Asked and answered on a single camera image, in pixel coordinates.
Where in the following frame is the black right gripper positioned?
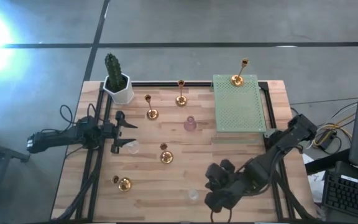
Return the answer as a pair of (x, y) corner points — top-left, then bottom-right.
(204, 160), (255, 214)

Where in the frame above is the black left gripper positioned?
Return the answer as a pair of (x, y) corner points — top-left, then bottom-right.
(99, 111), (139, 154)

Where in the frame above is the brass candlestick holder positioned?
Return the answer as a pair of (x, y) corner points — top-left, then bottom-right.
(230, 58), (250, 87)
(175, 79), (188, 107)
(144, 94), (160, 121)
(111, 175), (133, 192)
(159, 142), (174, 165)

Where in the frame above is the pink glass candle holder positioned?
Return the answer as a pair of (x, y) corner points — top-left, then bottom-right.
(183, 115), (198, 132)

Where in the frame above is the white hexagonal plant pot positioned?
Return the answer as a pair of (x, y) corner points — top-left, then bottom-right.
(102, 73), (135, 105)

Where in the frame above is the green cactus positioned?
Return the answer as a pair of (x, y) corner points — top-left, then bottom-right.
(104, 52), (127, 93)

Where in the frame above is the green perforated metal shelf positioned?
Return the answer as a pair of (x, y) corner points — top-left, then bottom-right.
(212, 73), (267, 133)

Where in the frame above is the white paper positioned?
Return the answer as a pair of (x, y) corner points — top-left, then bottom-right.
(303, 154), (326, 203)

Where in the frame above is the black stand leg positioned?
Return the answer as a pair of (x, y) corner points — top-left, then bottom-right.
(305, 148), (352, 175)

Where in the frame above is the black power adapter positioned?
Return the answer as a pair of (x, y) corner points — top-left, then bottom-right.
(320, 129), (338, 147)

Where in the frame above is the black keyboard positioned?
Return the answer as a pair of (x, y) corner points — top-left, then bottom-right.
(321, 161), (358, 222)

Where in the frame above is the black aluminium table frame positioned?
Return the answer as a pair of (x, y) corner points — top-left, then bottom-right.
(73, 80), (310, 223)

